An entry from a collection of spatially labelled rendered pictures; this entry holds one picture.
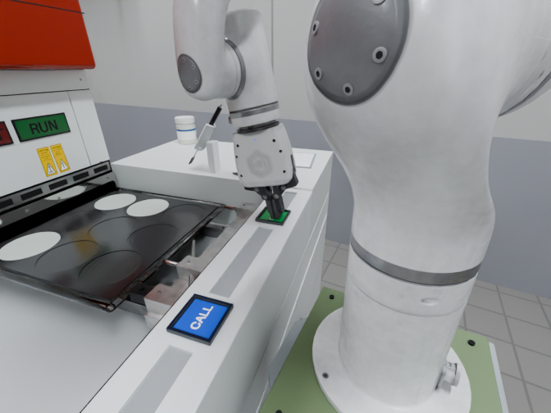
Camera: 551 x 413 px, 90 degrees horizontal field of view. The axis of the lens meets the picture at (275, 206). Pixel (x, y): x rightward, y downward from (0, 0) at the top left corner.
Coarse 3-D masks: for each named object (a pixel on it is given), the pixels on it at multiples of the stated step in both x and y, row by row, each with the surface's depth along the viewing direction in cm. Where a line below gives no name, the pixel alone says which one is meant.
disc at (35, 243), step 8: (48, 232) 60; (16, 240) 57; (24, 240) 57; (32, 240) 57; (40, 240) 57; (48, 240) 57; (56, 240) 57; (8, 248) 55; (16, 248) 55; (24, 248) 55; (32, 248) 55; (40, 248) 55; (48, 248) 55; (0, 256) 52; (8, 256) 52; (16, 256) 52; (24, 256) 52
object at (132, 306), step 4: (128, 300) 49; (124, 304) 50; (128, 304) 50; (132, 304) 49; (136, 304) 49; (140, 304) 48; (120, 308) 51; (124, 308) 51; (128, 308) 50; (132, 308) 50; (136, 308) 49; (140, 308) 49; (144, 308) 48; (132, 312) 50; (136, 312) 50; (140, 312) 49; (144, 312) 49
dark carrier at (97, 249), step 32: (128, 192) 80; (64, 224) 64; (96, 224) 63; (128, 224) 64; (160, 224) 64; (192, 224) 63; (32, 256) 52; (64, 256) 53; (96, 256) 52; (128, 256) 53; (160, 256) 53; (96, 288) 45
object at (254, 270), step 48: (288, 192) 65; (240, 240) 47; (288, 240) 48; (192, 288) 37; (240, 288) 37; (288, 288) 54; (240, 336) 32; (144, 384) 26; (192, 384) 26; (240, 384) 34
